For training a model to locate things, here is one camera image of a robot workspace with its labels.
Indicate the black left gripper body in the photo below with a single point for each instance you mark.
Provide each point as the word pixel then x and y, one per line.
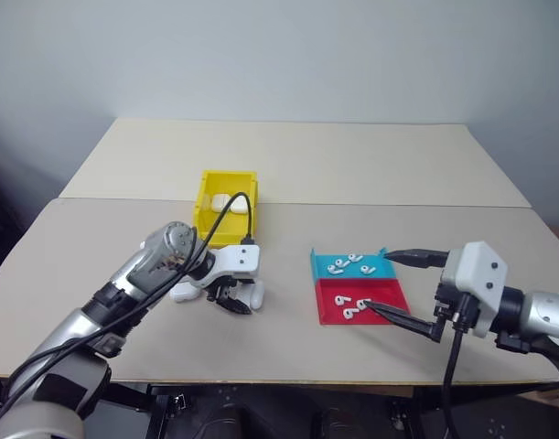
pixel 221 289

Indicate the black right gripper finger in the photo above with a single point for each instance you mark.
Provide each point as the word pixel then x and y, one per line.
pixel 411 323
pixel 421 258

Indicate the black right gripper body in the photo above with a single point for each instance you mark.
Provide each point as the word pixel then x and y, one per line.
pixel 448 307

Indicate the white earbud case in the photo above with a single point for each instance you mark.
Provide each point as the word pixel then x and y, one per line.
pixel 184 295
pixel 238 206
pixel 219 201

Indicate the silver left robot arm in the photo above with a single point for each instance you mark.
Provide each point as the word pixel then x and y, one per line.
pixel 153 263

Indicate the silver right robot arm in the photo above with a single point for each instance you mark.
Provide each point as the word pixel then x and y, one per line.
pixel 546 311

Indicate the yellow plastic bin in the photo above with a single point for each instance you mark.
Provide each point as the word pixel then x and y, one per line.
pixel 201 215

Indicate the closed white earbud case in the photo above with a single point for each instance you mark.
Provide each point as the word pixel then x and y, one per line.
pixel 238 206
pixel 219 201

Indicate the red plastic tray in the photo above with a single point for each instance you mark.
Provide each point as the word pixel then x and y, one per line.
pixel 384 302

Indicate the white earbud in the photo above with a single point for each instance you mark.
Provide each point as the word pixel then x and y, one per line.
pixel 339 300
pixel 339 263
pixel 330 269
pixel 354 257
pixel 349 313
pixel 362 304
pixel 367 269

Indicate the blue plastic tray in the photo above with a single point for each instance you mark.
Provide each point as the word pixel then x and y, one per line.
pixel 352 274

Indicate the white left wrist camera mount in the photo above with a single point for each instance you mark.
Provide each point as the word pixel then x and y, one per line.
pixel 240 259

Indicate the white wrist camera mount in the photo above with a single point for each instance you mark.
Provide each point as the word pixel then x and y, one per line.
pixel 240 259
pixel 478 270

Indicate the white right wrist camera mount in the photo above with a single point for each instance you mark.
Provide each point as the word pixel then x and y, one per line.
pixel 478 270

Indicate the black table frame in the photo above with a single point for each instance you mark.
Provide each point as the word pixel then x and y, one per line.
pixel 270 407

